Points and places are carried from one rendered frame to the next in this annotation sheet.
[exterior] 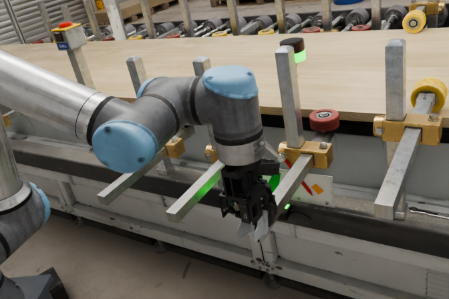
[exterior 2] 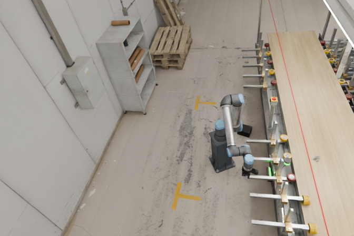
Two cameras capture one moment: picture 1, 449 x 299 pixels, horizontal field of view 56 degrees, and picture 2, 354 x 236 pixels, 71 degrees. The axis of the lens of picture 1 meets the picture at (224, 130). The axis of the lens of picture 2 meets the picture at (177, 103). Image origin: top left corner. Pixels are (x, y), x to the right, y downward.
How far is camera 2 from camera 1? 2.18 m
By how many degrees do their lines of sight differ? 59
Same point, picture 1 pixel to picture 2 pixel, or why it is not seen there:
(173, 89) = (243, 150)
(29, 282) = not seen: hidden behind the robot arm
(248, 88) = (247, 163)
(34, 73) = (229, 133)
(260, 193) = (246, 174)
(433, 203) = (297, 216)
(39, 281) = not seen: hidden behind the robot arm
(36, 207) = (238, 129)
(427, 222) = (279, 212)
